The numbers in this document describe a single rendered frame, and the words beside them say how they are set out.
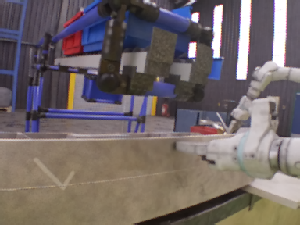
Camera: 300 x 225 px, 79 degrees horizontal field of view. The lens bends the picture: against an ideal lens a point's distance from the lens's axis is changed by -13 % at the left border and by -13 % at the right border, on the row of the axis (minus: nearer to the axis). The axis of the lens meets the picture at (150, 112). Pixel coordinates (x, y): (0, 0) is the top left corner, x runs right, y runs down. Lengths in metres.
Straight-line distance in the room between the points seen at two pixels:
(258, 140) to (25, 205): 0.41
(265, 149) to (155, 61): 0.22
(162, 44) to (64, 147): 0.25
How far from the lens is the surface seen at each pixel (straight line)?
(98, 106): 11.45
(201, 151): 0.42
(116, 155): 0.44
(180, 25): 0.41
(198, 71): 0.37
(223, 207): 0.77
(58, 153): 0.40
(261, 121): 0.37
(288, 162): 0.35
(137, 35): 0.39
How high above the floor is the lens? 1.10
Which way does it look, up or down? 4 degrees down
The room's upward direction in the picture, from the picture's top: 6 degrees clockwise
